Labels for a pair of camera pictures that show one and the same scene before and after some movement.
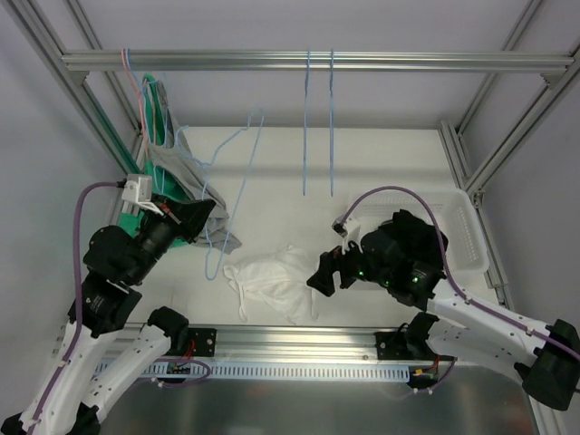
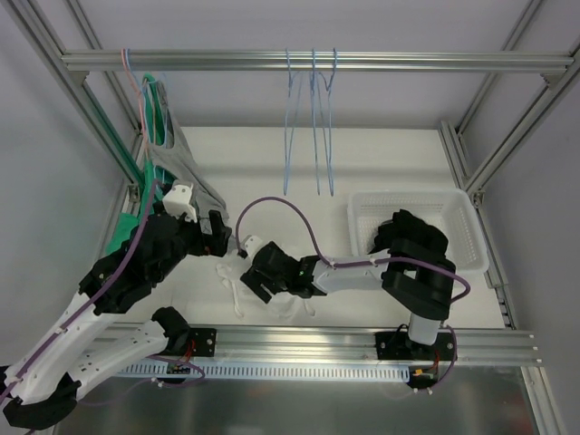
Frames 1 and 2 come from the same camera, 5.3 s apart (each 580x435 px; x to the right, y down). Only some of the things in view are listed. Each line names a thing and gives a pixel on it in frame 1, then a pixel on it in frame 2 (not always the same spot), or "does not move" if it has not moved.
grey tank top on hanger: (181, 162) does not move
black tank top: (418, 239) does not move
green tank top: (165, 190) does not move
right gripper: (343, 265) → (264, 272)
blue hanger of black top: (305, 120) → (315, 78)
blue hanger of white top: (211, 163) → (287, 89)
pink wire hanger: (140, 103) does not move
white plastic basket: (460, 230) does not move
